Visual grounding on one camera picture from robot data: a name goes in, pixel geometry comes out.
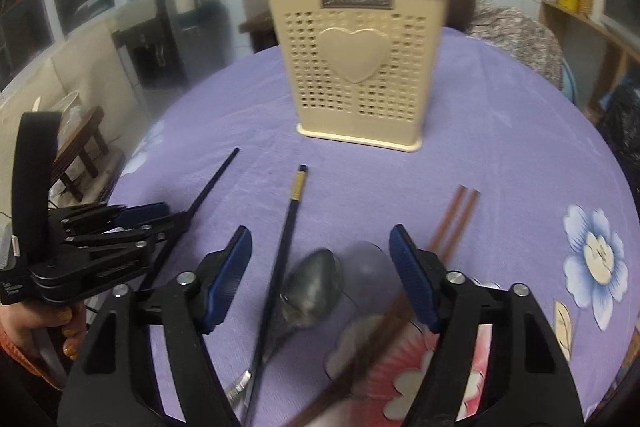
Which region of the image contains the wooden side shelf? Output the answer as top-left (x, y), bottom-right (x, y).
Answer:
top-left (538, 0), bottom-right (639, 124)

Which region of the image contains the small steel spoon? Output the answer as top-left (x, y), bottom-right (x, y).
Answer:
top-left (224, 247), bottom-right (346, 408)

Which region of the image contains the cream heart utensil holder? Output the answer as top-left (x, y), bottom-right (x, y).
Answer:
top-left (268, 0), bottom-right (449, 152)

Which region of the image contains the dark wooden sink counter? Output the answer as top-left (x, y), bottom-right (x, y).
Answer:
top-left (238, 10), bottom-right (279, 53)

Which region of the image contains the black plastic bag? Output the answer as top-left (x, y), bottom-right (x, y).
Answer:
top-left (598, 78), bottom-right (639, 179)

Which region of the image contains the person's left hand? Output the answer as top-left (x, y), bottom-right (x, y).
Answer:
top-left (1, 301), bottom-right (87, 361)

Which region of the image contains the grey water dispenser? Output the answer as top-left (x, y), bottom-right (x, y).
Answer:
top-left (113, 0), bottom-right (229, 116)

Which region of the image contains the black chopstick gold band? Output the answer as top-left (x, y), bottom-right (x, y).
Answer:
top-left (241, 164), bottom-right (308, 426)

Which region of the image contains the white microwave oven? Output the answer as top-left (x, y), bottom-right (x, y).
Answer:
top-left (601, 0), bottom-right (639, 46)

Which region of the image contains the floral cushioned chair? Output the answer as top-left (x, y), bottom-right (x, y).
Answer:
top-left (466, 0), bottom-right (564, 91)

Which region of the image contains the small dark wooden stool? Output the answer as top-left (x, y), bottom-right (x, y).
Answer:
top-left (51, 105), bottom-right (110, 202)

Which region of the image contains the purple floral tablecloth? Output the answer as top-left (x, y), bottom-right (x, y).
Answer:
top-left (112, 29), bottom-right (639, 413)

